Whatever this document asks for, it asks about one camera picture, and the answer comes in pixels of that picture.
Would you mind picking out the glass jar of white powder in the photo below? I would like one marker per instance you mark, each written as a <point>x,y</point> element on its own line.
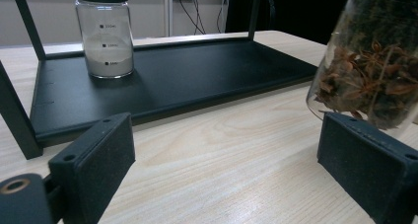
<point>108,62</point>

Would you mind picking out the dark curtain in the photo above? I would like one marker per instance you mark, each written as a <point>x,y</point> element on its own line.
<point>295,13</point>

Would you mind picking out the black metal shelf rack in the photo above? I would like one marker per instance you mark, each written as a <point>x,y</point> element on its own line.
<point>180,76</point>

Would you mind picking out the clear jar of star anise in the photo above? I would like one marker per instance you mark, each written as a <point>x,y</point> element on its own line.
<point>368,79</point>

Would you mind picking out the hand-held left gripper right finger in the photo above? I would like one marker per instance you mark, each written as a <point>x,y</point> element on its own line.
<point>364,164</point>

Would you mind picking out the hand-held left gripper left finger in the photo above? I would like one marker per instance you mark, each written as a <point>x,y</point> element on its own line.
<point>95,164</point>

